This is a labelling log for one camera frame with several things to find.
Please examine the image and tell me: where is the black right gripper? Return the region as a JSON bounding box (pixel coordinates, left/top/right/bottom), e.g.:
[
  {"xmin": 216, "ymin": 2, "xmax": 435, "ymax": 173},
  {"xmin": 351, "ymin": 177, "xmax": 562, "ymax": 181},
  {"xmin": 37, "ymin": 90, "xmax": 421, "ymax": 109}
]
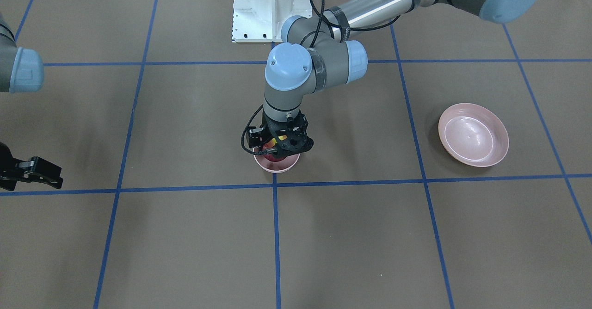
[{"xmin": 0, "ymin": 142, "xmax": 63, "ymax": 192}]

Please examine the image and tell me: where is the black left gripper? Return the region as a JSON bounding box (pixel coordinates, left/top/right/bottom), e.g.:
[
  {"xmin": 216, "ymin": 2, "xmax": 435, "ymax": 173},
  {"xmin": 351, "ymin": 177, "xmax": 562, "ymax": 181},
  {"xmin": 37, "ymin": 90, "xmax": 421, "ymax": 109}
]
[{"xmin": 247, "ymin": 112, "xmax": 309, "ymax": 150}]

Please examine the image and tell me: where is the red apple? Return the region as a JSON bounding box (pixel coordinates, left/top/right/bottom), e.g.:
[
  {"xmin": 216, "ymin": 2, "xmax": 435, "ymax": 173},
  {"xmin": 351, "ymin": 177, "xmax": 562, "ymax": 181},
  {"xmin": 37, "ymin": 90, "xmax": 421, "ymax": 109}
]
[{"xmin": 261, "ymin": 138, "xmax": 285, "ymax": 162}]

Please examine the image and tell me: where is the pink bowl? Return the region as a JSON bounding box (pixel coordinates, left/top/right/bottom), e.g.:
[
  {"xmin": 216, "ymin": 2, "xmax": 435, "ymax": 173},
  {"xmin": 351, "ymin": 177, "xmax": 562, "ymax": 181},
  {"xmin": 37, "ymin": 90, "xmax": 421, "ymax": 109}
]
[{"xmin": 253, "ymin": 154, "xmax": 300, "ymax": 173}]

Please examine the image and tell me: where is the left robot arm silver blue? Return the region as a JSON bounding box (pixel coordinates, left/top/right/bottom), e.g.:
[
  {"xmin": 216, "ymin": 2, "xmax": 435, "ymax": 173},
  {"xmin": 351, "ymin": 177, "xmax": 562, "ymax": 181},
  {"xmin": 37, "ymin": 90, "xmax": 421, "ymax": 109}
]
[{"xmin": 240, "ymin": 0, "xmax": 537, "ymax": 159}]

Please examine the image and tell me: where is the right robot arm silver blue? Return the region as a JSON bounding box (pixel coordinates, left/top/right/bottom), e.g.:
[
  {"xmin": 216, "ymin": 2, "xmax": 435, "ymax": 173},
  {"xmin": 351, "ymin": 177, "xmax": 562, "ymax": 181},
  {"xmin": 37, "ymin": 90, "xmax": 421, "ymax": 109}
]
[{"xmin": 0, "ymin": 16, "xmax": 63, "ymax": 192}]

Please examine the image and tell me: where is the pink plate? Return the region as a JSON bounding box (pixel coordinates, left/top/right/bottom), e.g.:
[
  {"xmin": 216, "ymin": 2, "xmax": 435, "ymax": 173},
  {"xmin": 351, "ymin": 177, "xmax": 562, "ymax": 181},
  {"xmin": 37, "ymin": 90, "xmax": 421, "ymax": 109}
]
[{"xmin": 438, "ymin": 103, "xmax": 509, "ymax": 167}]

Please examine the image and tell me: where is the white camera post with base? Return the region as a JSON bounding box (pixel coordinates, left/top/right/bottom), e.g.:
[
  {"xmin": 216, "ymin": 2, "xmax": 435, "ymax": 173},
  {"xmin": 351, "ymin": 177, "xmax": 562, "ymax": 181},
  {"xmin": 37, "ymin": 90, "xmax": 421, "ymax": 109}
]
[{"xmin": 231, "ymin": 0, "xmax": 312, "ymax": 43}]

